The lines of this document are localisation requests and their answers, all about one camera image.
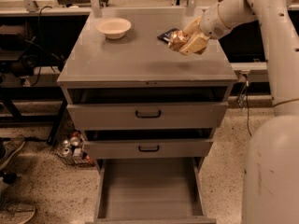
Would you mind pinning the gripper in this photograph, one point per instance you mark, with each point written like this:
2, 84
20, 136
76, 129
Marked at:
211, 23

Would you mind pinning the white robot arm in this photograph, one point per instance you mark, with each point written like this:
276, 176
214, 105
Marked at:
271, 175

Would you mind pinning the black machine on left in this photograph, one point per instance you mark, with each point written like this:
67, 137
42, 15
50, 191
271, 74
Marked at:
20, 54

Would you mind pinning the wire basket of cans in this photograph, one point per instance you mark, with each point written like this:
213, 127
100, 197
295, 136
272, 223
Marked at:
70, 151

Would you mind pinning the grey drawer cabinet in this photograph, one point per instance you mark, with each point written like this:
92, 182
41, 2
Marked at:
140, 60

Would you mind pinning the grey middle drawer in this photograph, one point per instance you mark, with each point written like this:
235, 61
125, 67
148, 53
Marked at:
141, 144

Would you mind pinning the cream ceramic bowl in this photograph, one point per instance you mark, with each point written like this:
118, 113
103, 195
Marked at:
113, 28

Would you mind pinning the grey sneaker upper left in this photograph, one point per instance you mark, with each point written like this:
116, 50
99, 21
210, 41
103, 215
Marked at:
8, 150

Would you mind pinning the grey drawer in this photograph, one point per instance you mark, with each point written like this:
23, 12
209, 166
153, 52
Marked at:
150, 191
141, 144
153, 108

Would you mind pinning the grey bottom drawer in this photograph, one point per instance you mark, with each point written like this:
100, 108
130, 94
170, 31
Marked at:
150, 191

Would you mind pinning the grey top drawer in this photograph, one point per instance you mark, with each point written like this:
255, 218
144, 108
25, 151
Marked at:
153, 108

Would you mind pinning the dark snack packet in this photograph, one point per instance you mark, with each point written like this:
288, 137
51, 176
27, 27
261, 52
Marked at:
165, 37

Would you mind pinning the grey sneaker lower left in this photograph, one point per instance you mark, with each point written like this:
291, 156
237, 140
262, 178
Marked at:
16, 213

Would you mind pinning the grey sneaker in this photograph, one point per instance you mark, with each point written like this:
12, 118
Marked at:
8, 150
16, 213

